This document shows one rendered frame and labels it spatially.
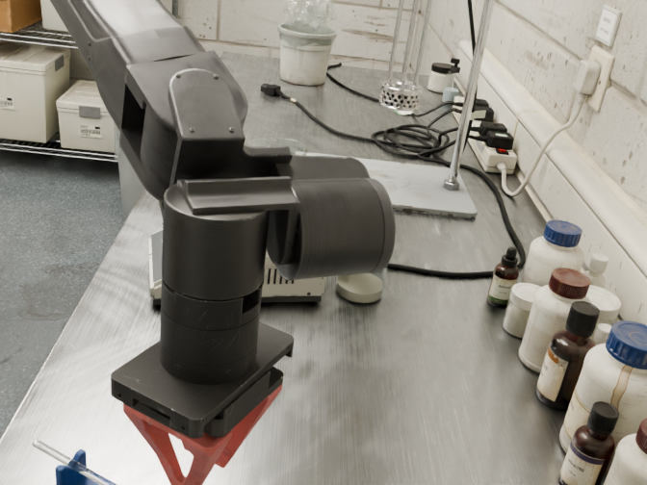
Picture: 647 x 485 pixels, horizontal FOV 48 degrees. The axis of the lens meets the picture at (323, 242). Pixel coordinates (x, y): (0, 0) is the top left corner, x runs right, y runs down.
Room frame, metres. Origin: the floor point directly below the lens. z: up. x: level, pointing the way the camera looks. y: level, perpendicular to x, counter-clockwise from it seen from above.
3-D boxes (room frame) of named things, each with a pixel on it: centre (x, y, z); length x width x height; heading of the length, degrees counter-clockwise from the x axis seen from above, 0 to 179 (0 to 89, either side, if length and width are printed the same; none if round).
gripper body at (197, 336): (0.36, 0.06, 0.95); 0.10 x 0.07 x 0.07; 154
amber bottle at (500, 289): (0.80, -0.23, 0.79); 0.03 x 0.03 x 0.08
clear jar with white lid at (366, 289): (0.78, -0.05, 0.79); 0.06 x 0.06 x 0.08
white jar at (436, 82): (1.87, -0.24, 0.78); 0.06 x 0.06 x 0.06
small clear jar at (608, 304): (0.72, -0.31, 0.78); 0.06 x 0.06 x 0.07
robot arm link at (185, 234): (0.36, 0.05, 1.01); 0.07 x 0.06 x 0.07; 116
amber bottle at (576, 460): (0.49, -0.25, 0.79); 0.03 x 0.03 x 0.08
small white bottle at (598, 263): (0.80, -0.33, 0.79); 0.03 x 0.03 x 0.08
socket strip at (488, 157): (1.48, -0.30, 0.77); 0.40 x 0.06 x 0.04; 3
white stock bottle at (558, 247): (0.79, -0.28, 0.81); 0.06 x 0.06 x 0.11
